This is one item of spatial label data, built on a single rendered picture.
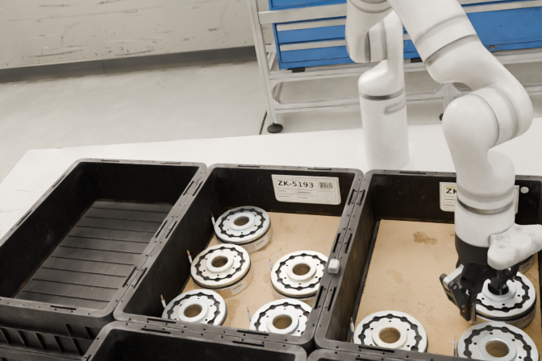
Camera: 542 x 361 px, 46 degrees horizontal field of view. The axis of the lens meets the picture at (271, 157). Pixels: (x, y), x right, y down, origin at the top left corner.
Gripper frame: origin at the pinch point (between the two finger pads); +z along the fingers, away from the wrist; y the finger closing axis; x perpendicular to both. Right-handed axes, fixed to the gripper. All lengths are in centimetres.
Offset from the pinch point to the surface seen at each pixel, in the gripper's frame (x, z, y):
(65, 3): -352, 37, -1
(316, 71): -188, 55, -78
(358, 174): -29.2, -7.7, 0.8
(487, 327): 4.1, -0.5, 2.8
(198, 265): -33.6, -0.6, 31.4
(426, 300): -6.8, 2.3, 4.6
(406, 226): -22.7, 2.3, -3.9
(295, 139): -82, 15, -13
